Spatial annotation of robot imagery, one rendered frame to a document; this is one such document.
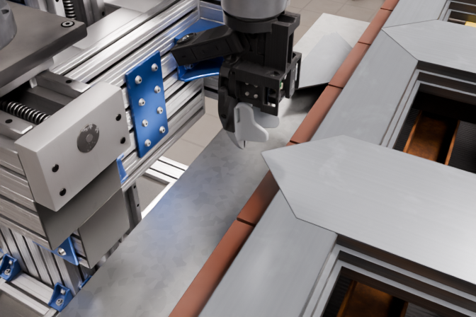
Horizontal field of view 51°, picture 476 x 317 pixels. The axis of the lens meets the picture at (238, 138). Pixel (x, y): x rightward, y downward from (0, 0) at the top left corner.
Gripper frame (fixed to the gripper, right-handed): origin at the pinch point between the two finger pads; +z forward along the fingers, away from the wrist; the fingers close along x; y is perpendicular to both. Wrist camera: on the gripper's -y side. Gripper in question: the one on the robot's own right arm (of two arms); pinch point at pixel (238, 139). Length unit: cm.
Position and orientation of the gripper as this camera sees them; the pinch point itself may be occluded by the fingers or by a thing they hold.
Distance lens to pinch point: 71.0
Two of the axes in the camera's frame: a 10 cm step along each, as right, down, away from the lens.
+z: 0.0, 7.8, 6.3
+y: 8.9, 2.9, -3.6
